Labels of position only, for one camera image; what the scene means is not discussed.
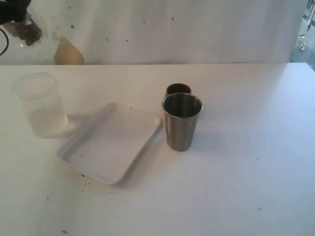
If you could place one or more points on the translucent plastic cup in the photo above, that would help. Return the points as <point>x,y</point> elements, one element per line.
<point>41,104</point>

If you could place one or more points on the stainless steel cup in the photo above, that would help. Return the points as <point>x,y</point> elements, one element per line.
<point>181,112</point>

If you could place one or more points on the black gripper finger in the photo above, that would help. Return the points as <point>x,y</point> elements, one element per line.
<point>13,10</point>

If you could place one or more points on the brown pellets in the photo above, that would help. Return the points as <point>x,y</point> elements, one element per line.
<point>29,34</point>

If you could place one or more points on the white rectangular tray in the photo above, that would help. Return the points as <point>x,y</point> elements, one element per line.
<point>105,146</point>

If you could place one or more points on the brown wooden cup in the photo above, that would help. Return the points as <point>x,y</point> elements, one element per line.
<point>177,88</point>

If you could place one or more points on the clear measuring beaker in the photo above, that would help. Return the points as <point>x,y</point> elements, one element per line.
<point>10,27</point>

